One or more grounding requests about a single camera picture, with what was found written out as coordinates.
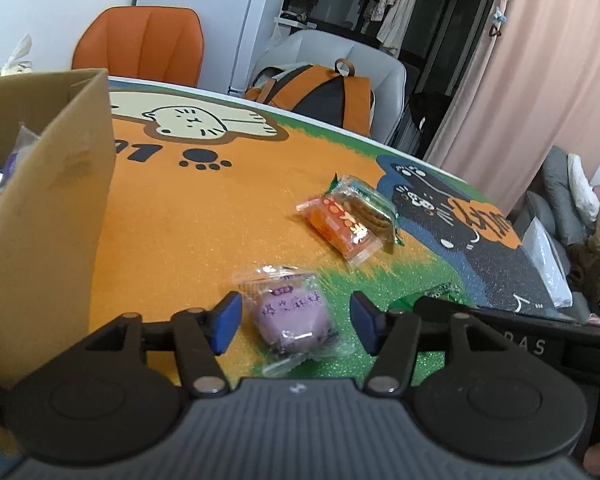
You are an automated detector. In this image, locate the white plastic bag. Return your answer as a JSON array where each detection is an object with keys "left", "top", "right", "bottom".
[{"left": 521, "top": 217, "right": 574, "bottom": 310}]

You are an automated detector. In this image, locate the cream plastic bag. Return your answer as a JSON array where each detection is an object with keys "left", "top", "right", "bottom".
[{"left": 0, "top": 34, "right": 34, "bottom": 77}]

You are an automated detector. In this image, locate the cardboard box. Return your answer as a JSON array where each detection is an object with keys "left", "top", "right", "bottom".
[{"left": 0, "top": 68, "right": 117, "bottom": 391}]

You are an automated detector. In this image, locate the green-edged cookie packet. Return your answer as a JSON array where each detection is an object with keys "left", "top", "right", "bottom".
[{"left": 325, "top": 173, "right": 405, "bottom": 247}]

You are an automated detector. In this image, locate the green snack packet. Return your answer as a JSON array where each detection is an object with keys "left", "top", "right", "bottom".
[{"left": 387, "top": 282, "right": 458, "bottom": 312}]

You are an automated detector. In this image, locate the pink curtain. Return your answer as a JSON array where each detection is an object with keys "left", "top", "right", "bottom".
[{"left": 422, "top": 0, "right": 600, "bottom": 216}]

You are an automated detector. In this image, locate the printed cat mat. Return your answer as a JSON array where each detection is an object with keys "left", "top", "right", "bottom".
[{"left": 0, "top": 76, "right": 576, "bottom": 480}]

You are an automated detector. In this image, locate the shelf rack with jars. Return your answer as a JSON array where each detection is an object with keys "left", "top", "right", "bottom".
[{"left": 279, "top": 0, "right": 322, "bottom": 29}]

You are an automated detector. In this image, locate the orange snack packet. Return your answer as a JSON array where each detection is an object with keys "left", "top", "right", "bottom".
[{"left": 296, "top": 195, "right": 385, "bottom": 267}]

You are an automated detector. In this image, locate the white chair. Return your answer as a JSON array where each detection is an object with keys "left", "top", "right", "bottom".
[{"left": 250, "top": 29, "right": 407, "bottom": 143}]

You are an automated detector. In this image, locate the purple mochi snack packet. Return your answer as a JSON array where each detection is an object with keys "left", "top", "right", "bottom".
[{"left": 231, "top": 264, "right": 351, "bottom": 376}]

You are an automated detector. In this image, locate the orange and black backpack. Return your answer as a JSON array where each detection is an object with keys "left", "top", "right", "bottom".
[{"left": 243, "top": 58, "right": 376, "bottom": 136}]

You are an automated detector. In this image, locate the curtain tie ornament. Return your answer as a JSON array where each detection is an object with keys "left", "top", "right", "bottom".
[{"left": 492, "top": 0, "right": 516, "bottom": 38}]

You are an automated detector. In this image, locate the black bag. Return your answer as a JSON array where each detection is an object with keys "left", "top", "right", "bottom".
[{"left": 407, "top": 91, "right": 449, "bottom": 158}]

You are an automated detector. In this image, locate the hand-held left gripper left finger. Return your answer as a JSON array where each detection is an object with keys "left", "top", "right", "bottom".
[{"left": 77, "top": 291, "right": 244, "bottom": 397}]

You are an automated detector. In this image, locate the white pillow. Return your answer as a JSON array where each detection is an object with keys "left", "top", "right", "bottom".
[{"left": 566, "top": 152, "right": 600, "bottom": 224}]

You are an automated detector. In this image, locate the orange chair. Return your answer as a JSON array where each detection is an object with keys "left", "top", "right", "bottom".
[{"left": 71, "top": 6, "right": 204, "bottom": 88}]

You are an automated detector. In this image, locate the purple label cake packet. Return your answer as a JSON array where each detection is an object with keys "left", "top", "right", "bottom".
[{"left": 2, "top": 122, "right": 42, "bottom": 182}]

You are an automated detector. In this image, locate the white hanging garment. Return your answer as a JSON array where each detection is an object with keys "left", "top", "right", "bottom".
[{"left": 375, "top": 0, "right": 427, "bottom": 56}]

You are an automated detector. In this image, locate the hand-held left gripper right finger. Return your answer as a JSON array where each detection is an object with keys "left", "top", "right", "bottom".
[{"left": 349, "top": 291, "right": 481, "bottom": 396}]

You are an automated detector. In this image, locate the grey sofa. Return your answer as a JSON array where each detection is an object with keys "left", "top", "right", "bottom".
[{"left": 510, "top": 145, "right": 600, "bottom": 322}]

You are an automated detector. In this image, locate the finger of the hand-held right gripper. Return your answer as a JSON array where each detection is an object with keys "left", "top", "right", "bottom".
[{"left": 414, "top": 296, "right": 566, "bottom": 367}]

